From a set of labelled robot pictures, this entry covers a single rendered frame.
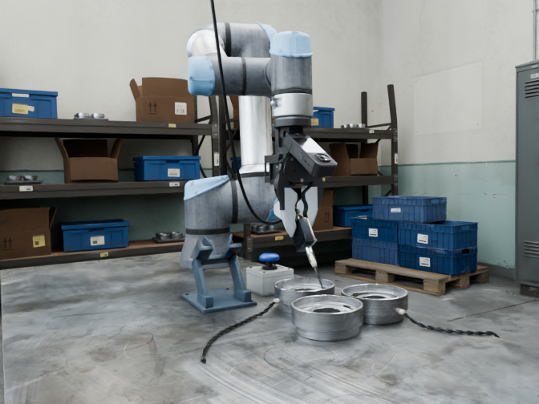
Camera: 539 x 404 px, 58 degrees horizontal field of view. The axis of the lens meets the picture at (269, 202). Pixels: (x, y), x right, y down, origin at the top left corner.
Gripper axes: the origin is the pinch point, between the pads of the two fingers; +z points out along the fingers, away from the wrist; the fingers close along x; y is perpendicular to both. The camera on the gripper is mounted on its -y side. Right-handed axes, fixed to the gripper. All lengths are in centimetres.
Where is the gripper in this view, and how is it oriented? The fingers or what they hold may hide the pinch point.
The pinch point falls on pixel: (300, 229)
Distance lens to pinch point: 88.9
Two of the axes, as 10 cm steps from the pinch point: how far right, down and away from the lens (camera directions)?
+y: -4.5, -0.4, 8.9
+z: 0.2, 10.0, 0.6
